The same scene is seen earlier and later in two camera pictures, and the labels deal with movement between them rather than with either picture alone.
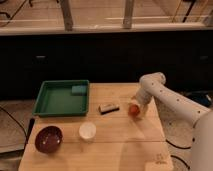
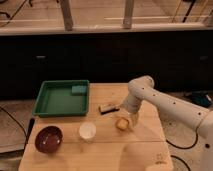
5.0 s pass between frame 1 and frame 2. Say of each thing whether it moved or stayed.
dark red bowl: stayed
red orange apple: moved
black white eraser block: stayed
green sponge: stayed
